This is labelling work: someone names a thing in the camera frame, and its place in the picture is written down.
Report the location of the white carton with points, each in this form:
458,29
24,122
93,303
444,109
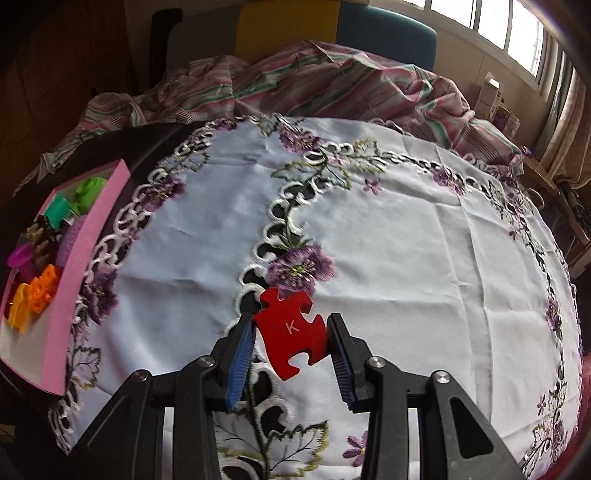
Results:
487,94

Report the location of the red puzzle piece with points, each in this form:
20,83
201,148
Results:
288,337

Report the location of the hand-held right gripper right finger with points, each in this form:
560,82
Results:
341,369

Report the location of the grey yellow blue headboard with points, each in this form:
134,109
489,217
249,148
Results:
277,27

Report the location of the white embroidered floral tablecloth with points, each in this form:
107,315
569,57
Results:
415,277

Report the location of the wooden nightstand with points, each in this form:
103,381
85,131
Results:
549,194

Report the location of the green white plug-in device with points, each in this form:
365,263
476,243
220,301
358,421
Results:
90,191

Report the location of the orange building block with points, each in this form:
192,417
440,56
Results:
44,288

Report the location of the pink striped bedsheet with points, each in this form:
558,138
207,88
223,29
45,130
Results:
346,78

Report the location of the patterned side curtain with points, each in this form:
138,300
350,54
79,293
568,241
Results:
570,129

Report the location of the purple yellow egg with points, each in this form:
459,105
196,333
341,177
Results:
69,244

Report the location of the wooden wardrobe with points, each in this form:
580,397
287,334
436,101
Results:
55,69

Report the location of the small pink carton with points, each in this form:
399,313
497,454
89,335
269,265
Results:
505,122

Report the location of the window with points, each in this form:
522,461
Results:
489,23

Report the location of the magenta plastic cup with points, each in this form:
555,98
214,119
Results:
21,256

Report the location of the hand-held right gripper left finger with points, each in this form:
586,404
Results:
242,364

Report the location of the teal plastic spool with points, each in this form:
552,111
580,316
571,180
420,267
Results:
57,212

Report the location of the yellow-orange plastic toy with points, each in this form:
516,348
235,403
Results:
19,309

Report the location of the pink shallow box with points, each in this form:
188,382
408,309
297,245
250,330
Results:
78,286

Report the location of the black post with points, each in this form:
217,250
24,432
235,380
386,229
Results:
165,46

